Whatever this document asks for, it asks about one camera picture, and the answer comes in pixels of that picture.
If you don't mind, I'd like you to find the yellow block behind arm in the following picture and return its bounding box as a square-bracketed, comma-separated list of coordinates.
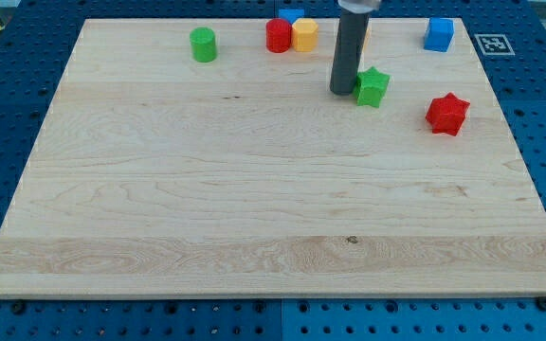
[361, 25, 372, 52]

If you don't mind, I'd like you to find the grey cylindrical robot pusher arm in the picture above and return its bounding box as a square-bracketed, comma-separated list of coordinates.
[329, 9, 370, 96]

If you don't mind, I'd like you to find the wooden board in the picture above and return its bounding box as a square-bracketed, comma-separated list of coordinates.
[0, 18, 546, 299]

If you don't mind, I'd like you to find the green star block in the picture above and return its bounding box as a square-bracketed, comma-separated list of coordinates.
[353, 67, 391, 108]

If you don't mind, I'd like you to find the red cylinder block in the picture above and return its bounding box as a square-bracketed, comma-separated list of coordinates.
[265, 18, 292, 53]

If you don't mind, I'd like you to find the yellow hexagon block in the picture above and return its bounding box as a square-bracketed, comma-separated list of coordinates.
[291, 18, 319, 52]

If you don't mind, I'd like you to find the green cylinder block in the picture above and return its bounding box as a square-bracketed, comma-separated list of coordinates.
[190, 27, 218, 63]

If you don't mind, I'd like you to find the blue block behind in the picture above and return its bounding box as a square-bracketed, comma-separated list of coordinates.
[278, 9, 305, 24]

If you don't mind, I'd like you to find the red star block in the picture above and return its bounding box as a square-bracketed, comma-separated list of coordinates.
[426, 92, 470, 136]

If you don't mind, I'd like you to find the blue cube block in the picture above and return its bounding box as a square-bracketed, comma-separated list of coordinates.
[424, 17, 454, 52]

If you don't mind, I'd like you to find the white fiducial marker tag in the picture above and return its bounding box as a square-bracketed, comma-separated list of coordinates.
[474, 33, 515, 56]

